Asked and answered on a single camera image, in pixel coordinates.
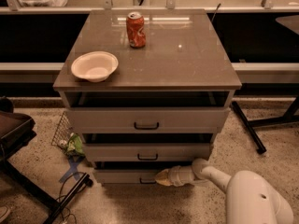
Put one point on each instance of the black table leg frame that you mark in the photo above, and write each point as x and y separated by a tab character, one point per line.
290	116

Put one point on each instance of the orange soda can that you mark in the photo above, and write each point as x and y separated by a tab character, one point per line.
135	30

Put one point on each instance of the grey shoe tip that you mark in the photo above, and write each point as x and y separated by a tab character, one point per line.
4	213

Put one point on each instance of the dark office chair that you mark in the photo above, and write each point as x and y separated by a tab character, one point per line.
16	131

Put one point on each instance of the metal window rail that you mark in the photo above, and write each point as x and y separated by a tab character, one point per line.
187	0

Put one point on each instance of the grey drawer cabinet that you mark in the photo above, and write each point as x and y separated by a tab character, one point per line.
183	64

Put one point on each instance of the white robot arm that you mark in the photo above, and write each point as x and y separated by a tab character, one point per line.
250	199

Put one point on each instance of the white paper bowl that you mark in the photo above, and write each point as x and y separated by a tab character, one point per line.
94	66

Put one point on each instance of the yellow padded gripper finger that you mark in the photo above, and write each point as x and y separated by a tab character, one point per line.
162	178

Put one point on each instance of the wire mesh basket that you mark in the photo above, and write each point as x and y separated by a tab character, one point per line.
63	131

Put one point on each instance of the grey drawer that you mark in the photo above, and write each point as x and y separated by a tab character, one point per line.
147	120
147	152
127	176

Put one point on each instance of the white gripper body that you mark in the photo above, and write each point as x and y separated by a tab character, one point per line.
175	177

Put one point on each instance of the blue tape cross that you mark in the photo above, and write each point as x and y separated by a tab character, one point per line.
74	162

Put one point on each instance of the green snack bag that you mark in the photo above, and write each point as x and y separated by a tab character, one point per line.
72	146

